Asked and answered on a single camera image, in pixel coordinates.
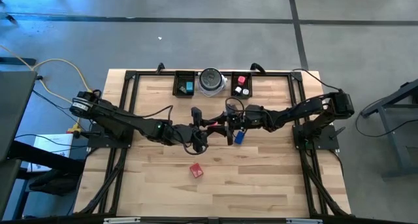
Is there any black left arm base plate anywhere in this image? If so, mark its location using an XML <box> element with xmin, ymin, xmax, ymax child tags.
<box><xmin>87</xmin><ymin>129</ymin><xmax>134</xmax><ymax>149</ymax></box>

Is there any black clamp lever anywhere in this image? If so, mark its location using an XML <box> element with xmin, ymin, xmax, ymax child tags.
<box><xmin>329</xmin><ymin>126</ymin><xmax>346</xmax><ymax>140</ymax></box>
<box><xmin>76</xmin><ymin>129</ymin><xmax>102</xmax><ymax>137</ymax></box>

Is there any black flat bar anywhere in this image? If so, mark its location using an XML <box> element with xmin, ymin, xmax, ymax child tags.
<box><xmin>0</xmin><ymin>57</ymin><xmax>37</xmax><ymax>67</ymax></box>

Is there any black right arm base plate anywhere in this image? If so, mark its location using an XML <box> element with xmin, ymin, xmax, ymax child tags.
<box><xmin>293</xmin><ymin>124</ymin><xmax>340</xmax><ymax>150</ymax></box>

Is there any black floor cable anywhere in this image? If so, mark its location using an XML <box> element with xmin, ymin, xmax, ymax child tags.
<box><xmin>354</xmin><ymin>98</ymin><xmax>418</xmax><ymax>138</ymax></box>

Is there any black mesh basket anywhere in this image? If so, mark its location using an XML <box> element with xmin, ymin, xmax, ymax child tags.
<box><xmin>172</xmin><ymin>70</ymin><xmax>196</xmax><ymax>99</ymax></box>
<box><xmin>230</xmin><ymin>71</ymin><xmax>253</xmax><ymax>99</ymax></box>

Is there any black bag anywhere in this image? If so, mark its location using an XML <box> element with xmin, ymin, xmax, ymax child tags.
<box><xmin>27</xmin><ymin>170</ymin><xmax>79</xmax><ymax>197</ymax></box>

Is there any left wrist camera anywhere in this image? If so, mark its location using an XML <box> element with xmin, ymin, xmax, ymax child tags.
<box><xmin>191</xmin><ymin>106</ymin><xmax>202</xmax><ymax>126</ymax></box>

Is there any black beam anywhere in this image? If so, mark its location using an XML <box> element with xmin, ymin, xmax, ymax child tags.
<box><xmin>9</xmin><ymin>140</ymin><xmax>86</xmax><ymax>176</ymax></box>

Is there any white paper booklet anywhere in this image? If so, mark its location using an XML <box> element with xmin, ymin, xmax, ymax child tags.
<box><xmin>27</xmin><ymin>133</ymin><xmax>74</xmax><ymax>172</ymax></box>

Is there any red box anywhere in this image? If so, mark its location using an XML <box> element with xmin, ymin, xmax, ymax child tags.
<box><xmin>189</xmin><ymin>163</ymin><xmax>204</xmax><ymax>179</ymax></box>

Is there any yellow extension cable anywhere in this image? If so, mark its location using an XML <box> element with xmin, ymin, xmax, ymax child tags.
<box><xmin>0</xmin><ymin>44</ymin><xmax>94</xmax><ymax>107</ymax></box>

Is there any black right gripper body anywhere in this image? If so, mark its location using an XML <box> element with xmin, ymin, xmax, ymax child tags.
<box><xmin>225</xmin><ymin>101</ymin><xmax>272</xmax><ymax>146</ymax></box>

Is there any black metal table frame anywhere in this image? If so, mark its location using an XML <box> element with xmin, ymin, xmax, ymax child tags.
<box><xmin>75</xmin><ymin>69</ymin><xmax>349</xmax><ymax>218</ymax></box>

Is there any black desk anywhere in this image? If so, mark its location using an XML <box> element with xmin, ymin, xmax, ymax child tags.
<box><xmin>0</xmin><ymin>70</ymin><xmax>38</xmax><ymax>163</ymax></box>

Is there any white coiled cable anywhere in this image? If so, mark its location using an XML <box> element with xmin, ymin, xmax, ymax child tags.
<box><xmin>197</xmin><ymin>74</ymin><xmax>229</xmax><ymax>98</ymax></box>

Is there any grey metal table frame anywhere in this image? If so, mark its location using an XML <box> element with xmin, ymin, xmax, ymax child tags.
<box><xmin>361</xmin><ymin>78</ymin><xmax>418</xmax><ymax>181</ymax></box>

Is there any silver bracket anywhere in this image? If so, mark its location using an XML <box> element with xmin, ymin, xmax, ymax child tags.
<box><xmin>103</xmin><ymin>217</ymin><xmax>141</xmax><ymax>224</ymax></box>
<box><xmin>286</xmin><ymin>218</ymin><xmax>323</xmax><ymax>224</ymax></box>

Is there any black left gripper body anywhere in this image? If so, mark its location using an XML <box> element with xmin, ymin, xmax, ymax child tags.
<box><xmin>172</xmin><ymin>124</ymin><xmax>209</xmax><ymax>154</ymax></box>

